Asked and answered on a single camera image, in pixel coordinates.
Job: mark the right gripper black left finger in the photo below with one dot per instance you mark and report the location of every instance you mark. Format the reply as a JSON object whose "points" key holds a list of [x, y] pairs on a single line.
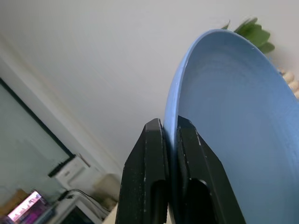
{"points": [[144, 175]]}

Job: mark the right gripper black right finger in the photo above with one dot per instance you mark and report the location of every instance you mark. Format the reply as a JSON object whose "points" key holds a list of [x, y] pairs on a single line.
{"points": [[203, 182]]}

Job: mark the blue plate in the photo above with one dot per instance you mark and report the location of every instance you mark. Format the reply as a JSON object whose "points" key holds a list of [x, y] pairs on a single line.
{"points": [[233, 116]]}

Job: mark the grey white machine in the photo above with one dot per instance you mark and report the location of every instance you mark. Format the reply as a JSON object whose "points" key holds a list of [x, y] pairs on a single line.
{"points": [[86, 205]]}

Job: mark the white cabinet appliance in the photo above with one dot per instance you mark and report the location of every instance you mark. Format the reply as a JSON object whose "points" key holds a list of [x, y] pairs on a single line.
{"points": [[72, 171]]}

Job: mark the lit pink screen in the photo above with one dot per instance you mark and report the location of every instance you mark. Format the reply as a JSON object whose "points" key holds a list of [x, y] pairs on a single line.
{"points": [[25, 206]]}

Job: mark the black framed glass panel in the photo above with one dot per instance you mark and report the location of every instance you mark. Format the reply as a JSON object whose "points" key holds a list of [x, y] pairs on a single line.
{"points": [[23, 140]]}

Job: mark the white bubble plant pot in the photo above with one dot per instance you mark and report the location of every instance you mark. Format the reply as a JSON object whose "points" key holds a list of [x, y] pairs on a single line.
{"points": [[292, 80]]}

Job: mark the green leafy plant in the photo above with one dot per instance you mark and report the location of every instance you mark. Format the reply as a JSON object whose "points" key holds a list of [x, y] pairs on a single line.
{"points": [[257, 35]]}

